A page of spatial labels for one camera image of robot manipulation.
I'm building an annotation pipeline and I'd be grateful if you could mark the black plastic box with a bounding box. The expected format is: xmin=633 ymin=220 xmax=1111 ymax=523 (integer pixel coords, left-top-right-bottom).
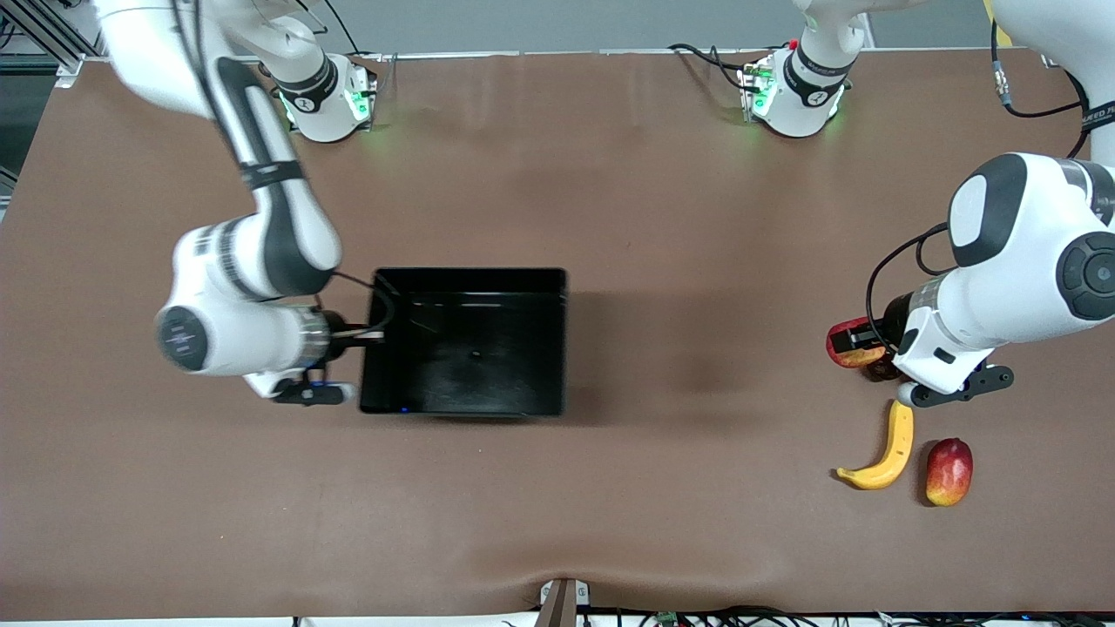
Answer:
xmin=359 ymin=267 xmax=569 ymax=417

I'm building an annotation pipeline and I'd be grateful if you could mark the yellow banana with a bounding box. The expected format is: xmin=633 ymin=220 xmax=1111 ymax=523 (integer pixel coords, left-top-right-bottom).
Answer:
xmin=836 ymin=399 xmax=916 ymax=491

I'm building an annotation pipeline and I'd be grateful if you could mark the red yellow mango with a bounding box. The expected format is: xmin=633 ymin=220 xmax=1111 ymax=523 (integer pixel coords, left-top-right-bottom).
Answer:
xmin=925 ymin=437 xmax=974 ymax=508

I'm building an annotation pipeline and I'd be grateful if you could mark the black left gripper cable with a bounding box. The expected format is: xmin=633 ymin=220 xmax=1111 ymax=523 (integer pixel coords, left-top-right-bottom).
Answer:
xmin=865 ymin=17 xmax=1091 ymax=349

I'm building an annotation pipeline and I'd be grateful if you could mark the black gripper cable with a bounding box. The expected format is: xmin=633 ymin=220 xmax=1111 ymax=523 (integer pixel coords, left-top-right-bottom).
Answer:
xmin=331 ymin=272 xmax=397 ymax=336
xmin=865 ymin=17 xmax=1091 ymax=349

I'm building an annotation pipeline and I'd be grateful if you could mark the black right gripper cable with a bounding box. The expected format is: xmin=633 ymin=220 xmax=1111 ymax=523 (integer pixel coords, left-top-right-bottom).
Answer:
xmin=331 ymin=272 xmax=397 ymax=336

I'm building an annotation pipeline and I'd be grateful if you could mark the black right base cable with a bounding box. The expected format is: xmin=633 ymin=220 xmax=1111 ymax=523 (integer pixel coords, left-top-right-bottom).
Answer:
xmin=327 ymin=0 xmax=397 ymax=88

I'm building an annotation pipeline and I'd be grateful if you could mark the black base cable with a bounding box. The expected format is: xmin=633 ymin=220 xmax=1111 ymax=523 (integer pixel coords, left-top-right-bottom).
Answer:
xmin=667 ymin=42 xmax=763 ymax=92
xmin=327 ymin=0 xmax=397 ymax=88

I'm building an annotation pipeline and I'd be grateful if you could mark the black left base cable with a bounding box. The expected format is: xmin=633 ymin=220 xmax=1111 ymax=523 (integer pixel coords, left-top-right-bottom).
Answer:
xmin=667 ymin=42 xmax=763 ymax=92

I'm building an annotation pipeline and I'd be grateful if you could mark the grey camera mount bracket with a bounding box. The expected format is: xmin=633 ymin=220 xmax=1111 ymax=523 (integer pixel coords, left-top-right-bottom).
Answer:
xmin=538 ymin=578 xmax=591 ymax=627

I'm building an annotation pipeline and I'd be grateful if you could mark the aluminium frame profile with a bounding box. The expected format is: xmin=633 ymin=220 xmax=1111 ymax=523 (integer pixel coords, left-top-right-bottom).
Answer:
xmin=0 ymin=0 xmax=114 ymax=88

